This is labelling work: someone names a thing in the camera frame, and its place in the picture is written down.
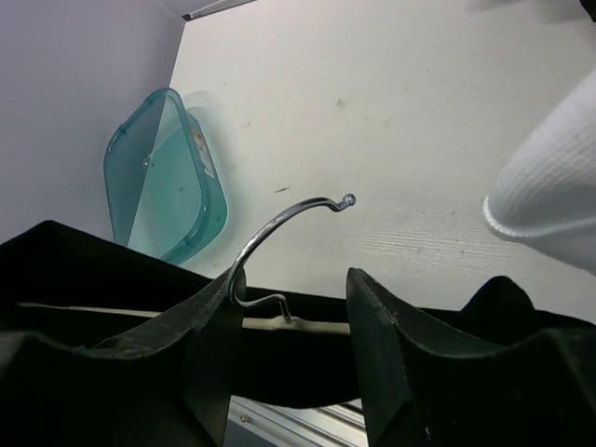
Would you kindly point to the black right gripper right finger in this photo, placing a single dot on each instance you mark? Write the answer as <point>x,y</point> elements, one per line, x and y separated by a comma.
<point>497,372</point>

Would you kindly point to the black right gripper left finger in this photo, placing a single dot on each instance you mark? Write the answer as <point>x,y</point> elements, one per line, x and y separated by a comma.
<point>165,382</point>

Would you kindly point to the black skirt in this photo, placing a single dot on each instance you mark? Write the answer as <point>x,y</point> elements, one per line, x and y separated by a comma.
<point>101,289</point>

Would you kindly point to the white skirt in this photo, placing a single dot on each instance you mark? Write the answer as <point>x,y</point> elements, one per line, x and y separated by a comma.
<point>544,197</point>

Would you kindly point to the teal plastic bin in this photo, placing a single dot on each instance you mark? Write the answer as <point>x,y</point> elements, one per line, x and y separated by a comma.
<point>164,194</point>

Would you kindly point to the aluminium front rail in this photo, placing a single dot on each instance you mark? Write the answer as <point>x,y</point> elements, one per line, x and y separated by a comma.
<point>336,425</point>

